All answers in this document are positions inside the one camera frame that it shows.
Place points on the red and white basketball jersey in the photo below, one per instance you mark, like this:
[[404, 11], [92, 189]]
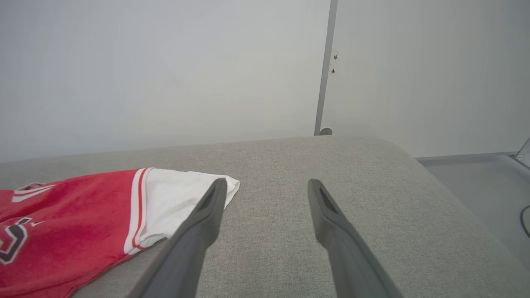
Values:
[[74, 215]]

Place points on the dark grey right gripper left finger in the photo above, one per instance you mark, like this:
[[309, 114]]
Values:
[[178, 269]]

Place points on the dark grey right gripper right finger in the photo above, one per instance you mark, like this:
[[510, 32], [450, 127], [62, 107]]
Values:
[[356, 273]]

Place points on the round grey door stop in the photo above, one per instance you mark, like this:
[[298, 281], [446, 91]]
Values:
[[326, 131]]

